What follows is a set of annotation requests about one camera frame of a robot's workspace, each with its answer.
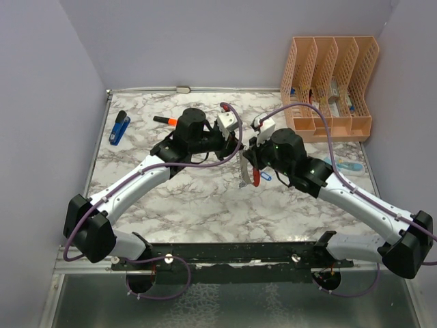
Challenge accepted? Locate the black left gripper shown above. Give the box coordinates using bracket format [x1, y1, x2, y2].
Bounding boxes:
[189, 124, 243, 161]

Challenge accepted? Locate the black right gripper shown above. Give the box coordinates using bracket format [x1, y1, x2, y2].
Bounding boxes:
[243, 131, 292, 178]

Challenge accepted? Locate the blue key tag with key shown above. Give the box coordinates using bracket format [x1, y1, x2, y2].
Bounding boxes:
[260, 172, 272, 181]

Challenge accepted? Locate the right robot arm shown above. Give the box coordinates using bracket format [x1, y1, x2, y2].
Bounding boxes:
[243, 128, 434, 279]

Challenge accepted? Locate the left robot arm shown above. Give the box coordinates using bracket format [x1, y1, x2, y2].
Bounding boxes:
[63, 102, 242, 270]

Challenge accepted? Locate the black orange highlighter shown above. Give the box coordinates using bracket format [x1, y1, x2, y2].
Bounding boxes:
[153, 115, 178, 126]

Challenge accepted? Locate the light blue packaged item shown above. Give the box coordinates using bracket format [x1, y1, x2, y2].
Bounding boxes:
[324, 156, 365, 176]

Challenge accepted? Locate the blue black stapler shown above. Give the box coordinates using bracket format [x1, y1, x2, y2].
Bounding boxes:
[109, 110, 130, 146]

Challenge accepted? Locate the peach plastic desk organizer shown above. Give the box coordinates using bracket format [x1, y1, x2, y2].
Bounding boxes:
[280, 36, 379, 143]

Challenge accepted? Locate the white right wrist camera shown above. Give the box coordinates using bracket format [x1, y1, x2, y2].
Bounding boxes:
[252, 115, 276, 146]

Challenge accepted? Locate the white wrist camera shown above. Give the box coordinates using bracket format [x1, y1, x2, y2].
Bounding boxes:
[216, 112, 238, 139]
[252, 115, 276, 146]

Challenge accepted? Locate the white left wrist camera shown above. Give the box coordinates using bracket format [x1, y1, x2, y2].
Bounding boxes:
[216, 112, 238, 139]

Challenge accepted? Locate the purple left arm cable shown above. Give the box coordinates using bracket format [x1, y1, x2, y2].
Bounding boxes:
[63, 101, 244, 301]

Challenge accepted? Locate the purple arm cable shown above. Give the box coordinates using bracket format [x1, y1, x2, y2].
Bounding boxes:
[63, 101, 244, 301]
[259, 102, 437, 297]

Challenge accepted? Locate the white wall clip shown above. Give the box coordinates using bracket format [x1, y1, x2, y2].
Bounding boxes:
[175, 86, 191, 94]

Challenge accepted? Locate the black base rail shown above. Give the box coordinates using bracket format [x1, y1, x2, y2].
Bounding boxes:
[111, 241, 353, 285]

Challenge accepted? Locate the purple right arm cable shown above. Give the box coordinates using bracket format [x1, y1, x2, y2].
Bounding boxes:
[259, 102, 437, 297]

